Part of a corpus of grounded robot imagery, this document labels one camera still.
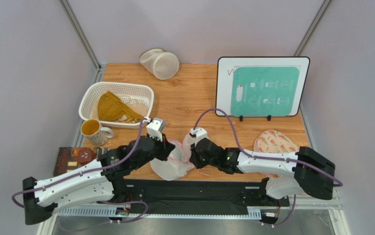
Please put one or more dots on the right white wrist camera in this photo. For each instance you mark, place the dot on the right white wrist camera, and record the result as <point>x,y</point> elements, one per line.
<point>198,134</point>

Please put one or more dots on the floral pink cloth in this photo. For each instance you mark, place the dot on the floral pink cloth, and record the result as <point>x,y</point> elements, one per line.
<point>273,141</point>

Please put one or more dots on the white plastic basket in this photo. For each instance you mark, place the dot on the white plastic basket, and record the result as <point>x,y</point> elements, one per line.
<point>141,93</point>

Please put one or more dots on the mustard yellow cloth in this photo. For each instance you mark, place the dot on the mustard yellow cloth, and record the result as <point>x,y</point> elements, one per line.
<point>111,108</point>

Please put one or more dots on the whiteboard with teal sheet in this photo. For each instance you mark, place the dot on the whiteboard with teal sheet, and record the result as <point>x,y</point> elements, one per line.
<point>260,86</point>

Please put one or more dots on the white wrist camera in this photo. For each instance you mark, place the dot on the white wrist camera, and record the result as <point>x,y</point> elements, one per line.
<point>155,127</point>
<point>198,134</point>

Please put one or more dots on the beige mesh laundry bag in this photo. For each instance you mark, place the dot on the beige mesh laundry bag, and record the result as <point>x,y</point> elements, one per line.
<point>160,63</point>

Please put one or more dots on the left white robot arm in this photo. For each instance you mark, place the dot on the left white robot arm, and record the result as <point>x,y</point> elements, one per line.
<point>100,180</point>

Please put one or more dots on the white mesh laundry bag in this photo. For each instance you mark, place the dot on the white mesh laundry bag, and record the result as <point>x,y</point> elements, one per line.
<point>178,163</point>

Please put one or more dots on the patterned ceramic mug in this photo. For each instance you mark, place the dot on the patterned ceramic mug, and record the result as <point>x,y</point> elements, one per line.
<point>97,135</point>

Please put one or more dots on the aluminium slotted rail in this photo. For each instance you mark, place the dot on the aluminium slotted rail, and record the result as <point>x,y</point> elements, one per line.
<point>303,202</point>

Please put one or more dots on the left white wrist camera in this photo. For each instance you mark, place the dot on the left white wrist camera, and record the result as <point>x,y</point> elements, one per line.
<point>155,127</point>

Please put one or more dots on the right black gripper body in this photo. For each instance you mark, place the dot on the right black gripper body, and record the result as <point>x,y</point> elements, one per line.
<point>195,154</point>

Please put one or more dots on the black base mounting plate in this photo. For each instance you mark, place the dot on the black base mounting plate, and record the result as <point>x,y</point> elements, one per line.
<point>196,196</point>

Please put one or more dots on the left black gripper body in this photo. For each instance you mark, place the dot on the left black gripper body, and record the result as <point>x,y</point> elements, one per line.
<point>159,151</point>

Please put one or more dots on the dark brown book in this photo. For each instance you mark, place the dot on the dark brown book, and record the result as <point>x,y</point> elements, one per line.
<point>71,158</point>

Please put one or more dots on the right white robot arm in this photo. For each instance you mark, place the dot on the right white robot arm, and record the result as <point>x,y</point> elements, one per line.
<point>304,171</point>

